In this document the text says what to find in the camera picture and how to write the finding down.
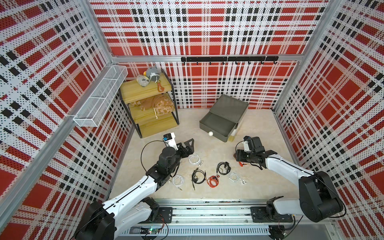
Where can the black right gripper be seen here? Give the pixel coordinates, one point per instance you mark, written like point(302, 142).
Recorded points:
point(239, 156)

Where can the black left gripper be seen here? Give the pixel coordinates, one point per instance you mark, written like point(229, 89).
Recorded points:
point(189, 150)

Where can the red earphones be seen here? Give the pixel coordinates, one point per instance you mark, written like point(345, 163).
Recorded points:
point(213, 181)
point(240, 163)

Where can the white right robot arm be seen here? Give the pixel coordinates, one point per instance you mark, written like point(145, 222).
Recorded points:
point(318, 198)

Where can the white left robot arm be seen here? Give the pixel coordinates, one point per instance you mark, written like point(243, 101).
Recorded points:
point(106, 221)

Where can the white earphones top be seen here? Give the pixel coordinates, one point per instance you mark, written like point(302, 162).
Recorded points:
point(195, 159)

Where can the white earphones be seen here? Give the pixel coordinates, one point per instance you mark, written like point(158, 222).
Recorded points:
point(178, 181)
point(234, 177)
point(195, 159)

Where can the black earphones centre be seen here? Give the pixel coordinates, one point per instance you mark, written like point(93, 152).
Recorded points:
point(196, 180)

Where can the black earphones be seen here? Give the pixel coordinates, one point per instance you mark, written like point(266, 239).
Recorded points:
point(196, 180)
point(223, 168)

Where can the yellow bottom drawer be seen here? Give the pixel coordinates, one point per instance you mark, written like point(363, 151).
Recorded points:
point(232, 137)

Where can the white earphones right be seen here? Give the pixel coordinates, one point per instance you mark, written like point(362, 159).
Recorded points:
point(234, 177)

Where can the black earphones right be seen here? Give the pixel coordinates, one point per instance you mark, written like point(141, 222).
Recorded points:
point(223, 168)

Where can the white earphones left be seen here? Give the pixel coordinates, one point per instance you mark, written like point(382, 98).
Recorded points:
point(178, 181)

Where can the three-tier plastic drawer cabinet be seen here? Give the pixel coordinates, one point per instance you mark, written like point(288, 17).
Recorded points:
point(225, 117)

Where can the brown plush toy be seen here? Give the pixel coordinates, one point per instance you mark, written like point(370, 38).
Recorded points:
point(159, 104)

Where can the wooden three-tier shelf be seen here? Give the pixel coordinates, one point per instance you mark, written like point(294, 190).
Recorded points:
point(147, 123)

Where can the orange carabiner clip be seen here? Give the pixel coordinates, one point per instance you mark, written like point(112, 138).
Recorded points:
point(160, 87)

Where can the white grey plush toy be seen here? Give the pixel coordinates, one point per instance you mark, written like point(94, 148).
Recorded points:
point(143, 81)

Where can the green circuit board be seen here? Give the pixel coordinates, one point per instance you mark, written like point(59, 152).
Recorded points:
point(150, 231)

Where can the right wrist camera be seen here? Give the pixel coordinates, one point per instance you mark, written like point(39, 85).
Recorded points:
point(247, 146)

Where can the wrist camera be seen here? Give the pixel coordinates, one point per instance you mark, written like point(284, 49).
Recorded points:
point(247, 146)
point(170, 140)

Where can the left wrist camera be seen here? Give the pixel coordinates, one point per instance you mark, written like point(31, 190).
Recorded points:
point(170, 140)

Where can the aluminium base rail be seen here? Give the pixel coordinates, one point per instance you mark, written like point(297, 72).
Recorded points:
point(214, 218)

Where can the black wall hook rail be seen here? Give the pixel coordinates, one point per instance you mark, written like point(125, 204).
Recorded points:
point(260, 59)

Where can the white wire mesh basket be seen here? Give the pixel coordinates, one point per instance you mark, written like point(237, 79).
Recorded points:
point(99, 100)

